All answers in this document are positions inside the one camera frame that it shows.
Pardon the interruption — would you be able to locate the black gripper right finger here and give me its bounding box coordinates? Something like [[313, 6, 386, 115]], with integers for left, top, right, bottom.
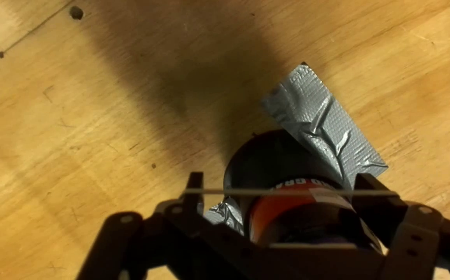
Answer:
[[349, 171, 450, 280]]

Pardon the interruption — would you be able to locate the dark bottle with orange label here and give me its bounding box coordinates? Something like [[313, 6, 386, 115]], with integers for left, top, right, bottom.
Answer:
[[223, 129, 388, 249]]

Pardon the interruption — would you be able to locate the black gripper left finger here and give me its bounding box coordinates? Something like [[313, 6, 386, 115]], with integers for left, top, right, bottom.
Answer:
[[75, 171, 221, 280]]

